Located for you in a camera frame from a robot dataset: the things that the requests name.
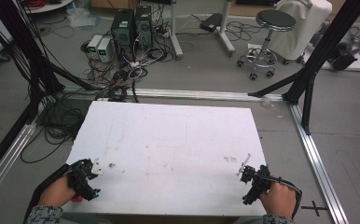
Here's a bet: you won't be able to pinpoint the loose black floor cables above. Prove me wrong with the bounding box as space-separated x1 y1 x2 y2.
224 20 265 43

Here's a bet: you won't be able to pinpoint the tangle of mixed cables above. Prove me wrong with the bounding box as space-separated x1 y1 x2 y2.
79 6 177 104

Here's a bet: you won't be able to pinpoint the white desk leg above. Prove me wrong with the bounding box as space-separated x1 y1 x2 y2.
168 0 185 61
216 0 237 58

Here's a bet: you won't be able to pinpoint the black low frame beam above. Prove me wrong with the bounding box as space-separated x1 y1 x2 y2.
0 102 34 185

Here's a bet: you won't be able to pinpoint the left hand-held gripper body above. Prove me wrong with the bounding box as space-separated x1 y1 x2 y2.
66 157 104 189

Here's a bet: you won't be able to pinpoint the person's left hand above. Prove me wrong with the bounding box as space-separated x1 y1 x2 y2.
38 175 80 208

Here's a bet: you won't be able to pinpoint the white power supply box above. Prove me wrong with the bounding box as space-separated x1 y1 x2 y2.
96 37 113 63
87 34 104 60

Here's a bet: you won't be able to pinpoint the black frame post with cables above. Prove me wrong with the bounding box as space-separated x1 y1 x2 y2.
0 0 104 94

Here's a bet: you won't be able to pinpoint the black round swivel stool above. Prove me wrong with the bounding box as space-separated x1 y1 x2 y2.
236 8 298 81

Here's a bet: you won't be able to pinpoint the black cable bundle on floor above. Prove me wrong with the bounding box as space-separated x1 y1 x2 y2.
20 98 88 164

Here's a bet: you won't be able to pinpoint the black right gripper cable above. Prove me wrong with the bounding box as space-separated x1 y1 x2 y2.
256 174 303 218

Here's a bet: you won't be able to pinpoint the aluminium floor rail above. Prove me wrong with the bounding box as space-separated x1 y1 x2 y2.
288 102 351 224
62 86 285 103
0 120 38 210

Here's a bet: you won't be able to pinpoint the black power adapter box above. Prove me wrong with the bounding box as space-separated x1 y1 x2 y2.
199 12 224 34

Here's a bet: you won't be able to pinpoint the slim black computer tower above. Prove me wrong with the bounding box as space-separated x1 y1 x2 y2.
133 5 154 50

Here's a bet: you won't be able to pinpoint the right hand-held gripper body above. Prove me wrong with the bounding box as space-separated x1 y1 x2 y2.
236 153 272 191

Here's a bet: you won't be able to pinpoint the white covered chair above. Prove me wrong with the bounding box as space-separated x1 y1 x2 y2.
268 0 333 62

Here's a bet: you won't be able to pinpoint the black device on board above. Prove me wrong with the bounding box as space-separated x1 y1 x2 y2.
326 30 360 72

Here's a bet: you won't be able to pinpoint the clear plastic bag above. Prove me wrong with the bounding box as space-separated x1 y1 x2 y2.
66 7 102 31

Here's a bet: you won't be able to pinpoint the black left gripper strap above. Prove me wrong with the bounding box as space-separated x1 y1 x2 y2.
23 162 72 224

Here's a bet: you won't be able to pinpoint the large black computer tower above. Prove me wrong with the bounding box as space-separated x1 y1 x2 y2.
110 8 136 63

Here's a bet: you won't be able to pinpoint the round white table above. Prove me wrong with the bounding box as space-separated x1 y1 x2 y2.
21 0 76 15

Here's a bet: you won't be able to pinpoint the person's right hand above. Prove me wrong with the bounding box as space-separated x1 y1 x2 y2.
258 181 298 219

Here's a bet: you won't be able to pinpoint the black frame post with struts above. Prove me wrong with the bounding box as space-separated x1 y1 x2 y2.
247 0 360 135

